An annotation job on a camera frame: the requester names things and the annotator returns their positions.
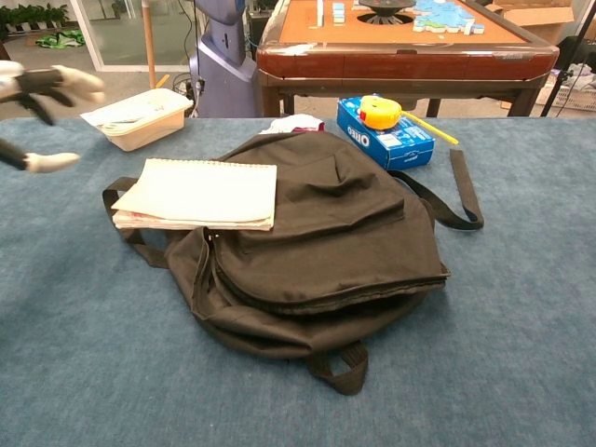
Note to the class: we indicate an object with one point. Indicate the white glass door frame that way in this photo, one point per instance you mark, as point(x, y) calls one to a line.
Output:
point(86, 32)

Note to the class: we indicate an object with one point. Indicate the cream plastic tray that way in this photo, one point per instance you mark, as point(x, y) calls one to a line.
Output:
point(149, 130)

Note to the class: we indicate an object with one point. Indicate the yellow toy with pencil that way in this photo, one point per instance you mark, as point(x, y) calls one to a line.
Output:
point(379, 112)

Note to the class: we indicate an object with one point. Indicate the black tripod stand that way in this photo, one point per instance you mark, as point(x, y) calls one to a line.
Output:
point(561, 77)

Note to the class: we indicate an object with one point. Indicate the tan spiral notebook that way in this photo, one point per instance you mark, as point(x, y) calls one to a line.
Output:
point(200, 191)

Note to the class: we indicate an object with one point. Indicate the cardboard box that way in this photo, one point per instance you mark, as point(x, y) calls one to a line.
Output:
point(540, 18)

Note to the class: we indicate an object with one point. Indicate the brown mahjong table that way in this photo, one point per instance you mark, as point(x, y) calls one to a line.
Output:
point(396, 60)

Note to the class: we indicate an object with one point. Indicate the white plastic crate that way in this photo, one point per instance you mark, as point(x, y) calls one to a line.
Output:
point(575, 98)

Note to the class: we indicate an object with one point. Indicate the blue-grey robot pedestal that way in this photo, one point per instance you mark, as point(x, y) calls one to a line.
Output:
point(223, 70)

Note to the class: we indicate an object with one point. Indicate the white paper sheets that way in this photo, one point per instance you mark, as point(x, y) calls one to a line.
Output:
point(135, 109)

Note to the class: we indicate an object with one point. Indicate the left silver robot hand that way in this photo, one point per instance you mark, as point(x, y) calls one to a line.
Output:
point(70, 84)

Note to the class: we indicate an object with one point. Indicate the blue Oreo cookie box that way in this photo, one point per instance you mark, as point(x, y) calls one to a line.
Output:
point(400, 144)

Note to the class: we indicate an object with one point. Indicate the black mahjong table centre dome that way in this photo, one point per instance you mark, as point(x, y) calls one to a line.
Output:
point(384, 11)

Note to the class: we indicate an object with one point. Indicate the black fabric backpack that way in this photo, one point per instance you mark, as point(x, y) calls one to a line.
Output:
point(326, 242)

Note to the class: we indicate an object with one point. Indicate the blue felt table mat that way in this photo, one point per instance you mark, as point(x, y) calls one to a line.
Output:
point(93, 372)

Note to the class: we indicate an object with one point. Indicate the wooden pole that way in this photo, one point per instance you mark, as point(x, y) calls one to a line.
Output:
point(149, 46)

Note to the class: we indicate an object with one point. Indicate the green potted plants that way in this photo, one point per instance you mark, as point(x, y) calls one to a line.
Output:
point(32, 14)

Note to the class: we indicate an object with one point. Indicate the blue mahjong tile pile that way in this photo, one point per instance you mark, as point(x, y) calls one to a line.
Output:
point(442, 16)

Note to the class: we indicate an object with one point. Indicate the white and red crumpled cloth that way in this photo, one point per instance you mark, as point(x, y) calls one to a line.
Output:
point(293, 125)

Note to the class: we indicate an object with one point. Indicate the green cloth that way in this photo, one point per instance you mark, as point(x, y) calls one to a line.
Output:
point(60, 38)

